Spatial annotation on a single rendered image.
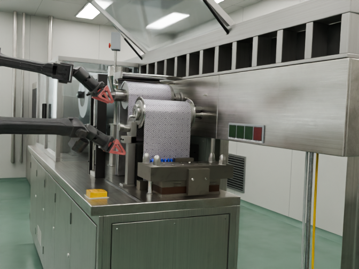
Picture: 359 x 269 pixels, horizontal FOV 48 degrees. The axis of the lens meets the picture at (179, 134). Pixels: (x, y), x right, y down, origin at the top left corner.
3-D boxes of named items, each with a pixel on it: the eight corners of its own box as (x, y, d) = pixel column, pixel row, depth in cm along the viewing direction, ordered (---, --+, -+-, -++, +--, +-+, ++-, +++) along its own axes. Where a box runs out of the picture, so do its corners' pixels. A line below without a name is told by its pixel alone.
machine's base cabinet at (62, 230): (28, 240, 380) (30, 149, 376) (95, 234, 408) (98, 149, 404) (90, 438, 154) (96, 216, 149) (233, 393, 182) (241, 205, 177)
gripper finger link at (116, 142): (123, 161, 174) (104, 150, 170) (117, 159, 180) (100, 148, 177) (131, 147, 175) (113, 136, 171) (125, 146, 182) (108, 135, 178)
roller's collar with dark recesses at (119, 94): (111, 101, 210) (112, 88, 210) (123, 101, 213) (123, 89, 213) (115, 101, 205) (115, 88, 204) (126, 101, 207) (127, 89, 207)
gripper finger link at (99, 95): (109, 108, 176) (93, 93, 172) (104, 108, 182) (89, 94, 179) (119, 96, 178) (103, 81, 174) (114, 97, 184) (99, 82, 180)
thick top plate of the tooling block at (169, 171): (137, 175, 178) (137, 161, 178) (215, 173, 196) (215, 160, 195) (150, 181, 164) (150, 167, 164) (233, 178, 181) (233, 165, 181)
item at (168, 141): (142, 164, 184) (143, 124, 183) (188, 163, 194) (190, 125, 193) (143, 164, 183) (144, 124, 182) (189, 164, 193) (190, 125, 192)
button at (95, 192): (86, 195, 167) (86, 189, 166) (102, 194, 170) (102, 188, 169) (90, 198, 160) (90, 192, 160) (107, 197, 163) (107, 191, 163)
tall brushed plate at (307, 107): (92, 121, 399) (93, 91, 398) (119, 121, 411) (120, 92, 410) (337, 157, 121) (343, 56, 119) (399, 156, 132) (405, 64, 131)
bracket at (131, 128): (118, 185, 192) (120, 121, 190) (131, 184, 194) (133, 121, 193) (121, 187, 187) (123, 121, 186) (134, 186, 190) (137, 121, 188)
